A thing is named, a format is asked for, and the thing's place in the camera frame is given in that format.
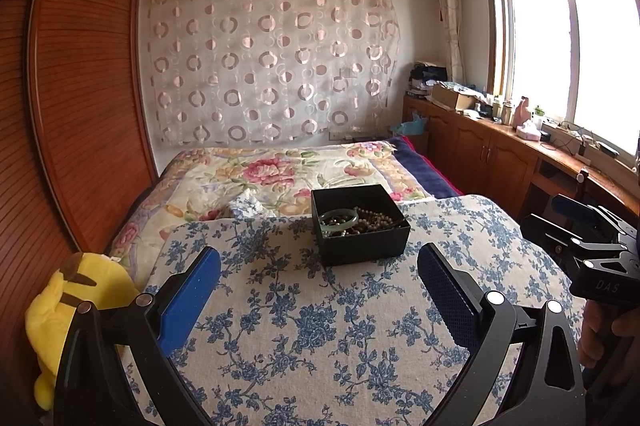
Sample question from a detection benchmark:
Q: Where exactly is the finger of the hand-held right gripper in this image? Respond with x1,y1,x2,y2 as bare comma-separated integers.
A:
520,212,583,264
545,193,623,231

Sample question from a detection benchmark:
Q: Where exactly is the sheer curtain with circles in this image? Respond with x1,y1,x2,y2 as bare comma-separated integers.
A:
140,0,401,147

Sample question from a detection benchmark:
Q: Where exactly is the white pearl necklace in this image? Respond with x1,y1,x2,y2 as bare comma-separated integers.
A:
352,206,407,231

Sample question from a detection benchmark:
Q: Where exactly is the wooden cabinet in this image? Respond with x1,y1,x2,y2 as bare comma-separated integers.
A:
402,93,640,227

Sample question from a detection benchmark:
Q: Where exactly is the pile of dark clutter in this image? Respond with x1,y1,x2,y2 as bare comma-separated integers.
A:
407,62,451,99

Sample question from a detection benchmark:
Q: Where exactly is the navy blanket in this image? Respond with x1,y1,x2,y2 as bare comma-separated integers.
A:
387,135,466,201

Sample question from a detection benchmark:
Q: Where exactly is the person's right hand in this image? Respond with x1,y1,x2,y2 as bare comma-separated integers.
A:
579,301,640,367

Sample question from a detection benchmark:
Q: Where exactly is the small blue floral cloth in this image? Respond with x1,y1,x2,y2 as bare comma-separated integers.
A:
229,190,272,220

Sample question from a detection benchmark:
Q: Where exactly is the colourful floral quilt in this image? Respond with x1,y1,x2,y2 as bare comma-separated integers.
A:
107,141,436,291

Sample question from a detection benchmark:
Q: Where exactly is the window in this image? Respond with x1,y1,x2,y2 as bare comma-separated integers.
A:
482,0,640,167

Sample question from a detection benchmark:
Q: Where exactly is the blue floral blanket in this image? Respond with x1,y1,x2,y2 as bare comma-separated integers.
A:
132,195,588,426

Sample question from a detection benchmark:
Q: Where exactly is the pale green jade bangle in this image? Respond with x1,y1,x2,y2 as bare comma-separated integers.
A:
320,210,359,233

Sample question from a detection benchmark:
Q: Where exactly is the pink bottle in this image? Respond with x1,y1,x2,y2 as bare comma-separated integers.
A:
515,96,534,127

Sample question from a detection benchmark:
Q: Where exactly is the white power strip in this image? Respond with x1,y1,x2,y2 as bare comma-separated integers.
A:
542,120,576,137

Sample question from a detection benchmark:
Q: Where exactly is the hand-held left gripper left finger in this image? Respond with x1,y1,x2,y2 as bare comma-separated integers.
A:
52,247,222,426

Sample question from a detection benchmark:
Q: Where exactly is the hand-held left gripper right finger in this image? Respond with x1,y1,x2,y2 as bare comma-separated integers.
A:
416,243,587,426

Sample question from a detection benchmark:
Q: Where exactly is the yellow plush toy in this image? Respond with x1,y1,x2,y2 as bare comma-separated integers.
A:
25,251,143,409

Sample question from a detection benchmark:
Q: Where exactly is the beige side curtain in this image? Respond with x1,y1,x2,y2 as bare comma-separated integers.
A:
430,0,468,86

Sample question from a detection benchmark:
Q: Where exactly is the black jewelry box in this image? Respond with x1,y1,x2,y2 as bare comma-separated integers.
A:
311,184,412,267

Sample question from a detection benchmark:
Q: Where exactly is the wooden wardrobe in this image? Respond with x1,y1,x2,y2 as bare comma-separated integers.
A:
0,0,161,267

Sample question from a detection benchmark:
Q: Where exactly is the cardboard box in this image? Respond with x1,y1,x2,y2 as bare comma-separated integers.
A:
431,83,479,113

